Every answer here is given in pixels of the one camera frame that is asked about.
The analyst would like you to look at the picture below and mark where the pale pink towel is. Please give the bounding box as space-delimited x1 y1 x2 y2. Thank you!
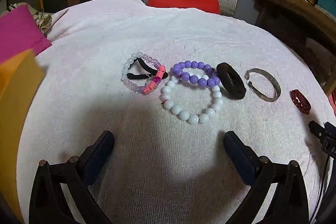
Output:
16 0 334 224

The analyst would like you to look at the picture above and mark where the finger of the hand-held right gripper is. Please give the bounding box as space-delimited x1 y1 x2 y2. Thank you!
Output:
308 120 327 147

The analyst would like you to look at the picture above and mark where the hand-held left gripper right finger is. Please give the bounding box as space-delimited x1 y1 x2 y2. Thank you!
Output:
223 131 310 224

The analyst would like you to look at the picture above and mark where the black cable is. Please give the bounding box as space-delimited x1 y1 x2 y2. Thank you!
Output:
312 154 332 224

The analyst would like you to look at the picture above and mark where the dark wooden shelf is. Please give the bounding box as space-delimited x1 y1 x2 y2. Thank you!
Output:
244 0 336 96

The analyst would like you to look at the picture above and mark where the pink coil bracelet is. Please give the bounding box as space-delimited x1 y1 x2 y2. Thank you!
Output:
143 65 166 95

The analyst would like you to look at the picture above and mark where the clear and white bead bracelet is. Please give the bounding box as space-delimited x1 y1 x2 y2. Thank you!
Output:
121 51 160 94

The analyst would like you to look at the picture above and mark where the magenta cushion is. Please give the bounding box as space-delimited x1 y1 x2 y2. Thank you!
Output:
0 3 52 62

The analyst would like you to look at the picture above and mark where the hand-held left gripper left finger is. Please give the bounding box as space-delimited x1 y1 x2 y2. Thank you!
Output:
28 130 116 224

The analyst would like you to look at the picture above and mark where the black hair tie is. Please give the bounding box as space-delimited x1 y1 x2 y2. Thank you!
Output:
125 57 168 81

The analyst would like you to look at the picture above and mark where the dark red bead bracelet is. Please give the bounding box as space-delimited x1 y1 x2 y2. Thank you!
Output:
290 89 312 115

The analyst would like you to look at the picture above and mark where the orange box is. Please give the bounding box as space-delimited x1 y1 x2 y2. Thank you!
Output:
0 49 46 216

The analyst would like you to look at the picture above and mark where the black fabric scrunchie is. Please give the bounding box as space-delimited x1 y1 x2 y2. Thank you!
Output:
216 62 247 100

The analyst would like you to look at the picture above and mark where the floral cloth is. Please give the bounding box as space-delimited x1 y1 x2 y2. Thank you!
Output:
8 4 57 37

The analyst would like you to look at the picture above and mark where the large white bead bracelet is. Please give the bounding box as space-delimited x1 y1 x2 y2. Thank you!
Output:
161 74 223 125

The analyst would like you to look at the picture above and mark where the purple bead bracelet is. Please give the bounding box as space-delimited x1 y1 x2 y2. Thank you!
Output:
172 60 220 88

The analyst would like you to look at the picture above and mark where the silver cuff bangle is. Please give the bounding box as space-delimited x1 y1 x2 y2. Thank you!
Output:
245 68 281 102

